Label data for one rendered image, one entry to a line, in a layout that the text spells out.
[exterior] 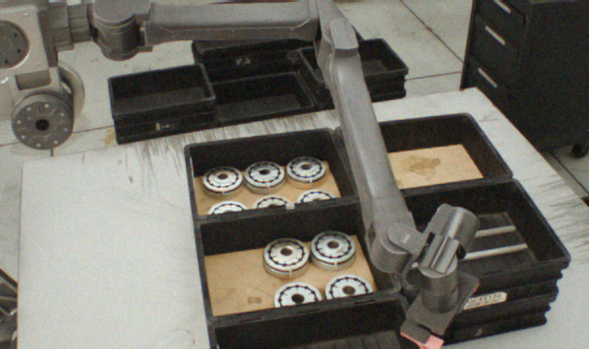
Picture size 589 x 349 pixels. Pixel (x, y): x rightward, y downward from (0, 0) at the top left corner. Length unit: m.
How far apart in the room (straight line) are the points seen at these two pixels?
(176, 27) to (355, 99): 0.33
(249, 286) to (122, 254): 0.44
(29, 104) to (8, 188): 1.83
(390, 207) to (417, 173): 0.86
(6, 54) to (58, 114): 0.36
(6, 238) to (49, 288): 1.30
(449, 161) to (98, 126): 2.18
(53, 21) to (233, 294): 0.70
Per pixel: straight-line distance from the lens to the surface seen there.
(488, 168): 1.84
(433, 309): 1.05
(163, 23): 1.18
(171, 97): 2.83
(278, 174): 1.77
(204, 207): 1.73
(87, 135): 3.58
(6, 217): 3.19
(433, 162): 1.90
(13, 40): 1.21
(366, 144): 1.05
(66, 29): 1.20
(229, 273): 1.56
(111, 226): 1.92
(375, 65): 3.04
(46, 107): 1.55
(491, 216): 1.76
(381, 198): 1.00
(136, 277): 1.76
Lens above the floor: 1.96
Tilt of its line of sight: 38 degrees down
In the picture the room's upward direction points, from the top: straight up
